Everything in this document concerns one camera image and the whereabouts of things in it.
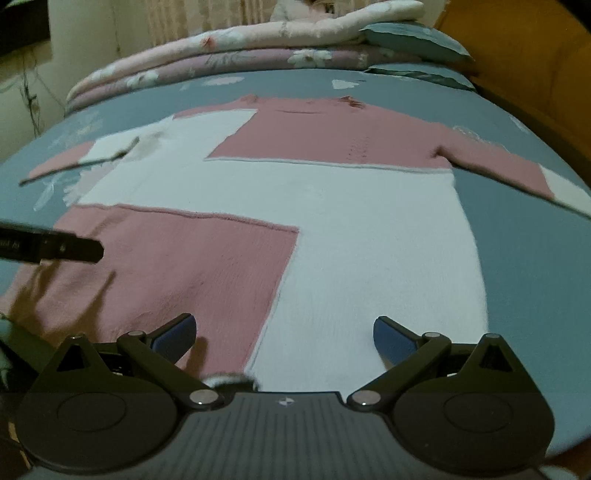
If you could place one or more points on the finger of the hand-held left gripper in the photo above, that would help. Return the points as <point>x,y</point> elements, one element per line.
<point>60,249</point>

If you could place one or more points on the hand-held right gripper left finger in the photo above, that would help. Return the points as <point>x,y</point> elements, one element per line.
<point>175,339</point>

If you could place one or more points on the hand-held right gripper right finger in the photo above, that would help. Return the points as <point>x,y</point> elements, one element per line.
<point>392,341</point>

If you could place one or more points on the pink and white sweater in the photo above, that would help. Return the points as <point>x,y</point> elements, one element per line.
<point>360,240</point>

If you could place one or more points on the bed with floral grey-blue sheet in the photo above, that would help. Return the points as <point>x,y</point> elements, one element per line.
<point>521,258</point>

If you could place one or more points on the patterned beige curtain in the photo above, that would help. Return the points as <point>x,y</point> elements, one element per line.
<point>207,18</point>

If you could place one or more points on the light pink floral quilt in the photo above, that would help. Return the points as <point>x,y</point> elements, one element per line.
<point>240,39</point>

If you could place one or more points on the plump grey-blue pillow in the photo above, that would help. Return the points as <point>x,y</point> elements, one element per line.
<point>415,41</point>

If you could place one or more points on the wooden headboard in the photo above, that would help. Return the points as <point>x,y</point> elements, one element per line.
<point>521,55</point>

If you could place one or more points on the black wall screen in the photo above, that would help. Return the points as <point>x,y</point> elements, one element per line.
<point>23,23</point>

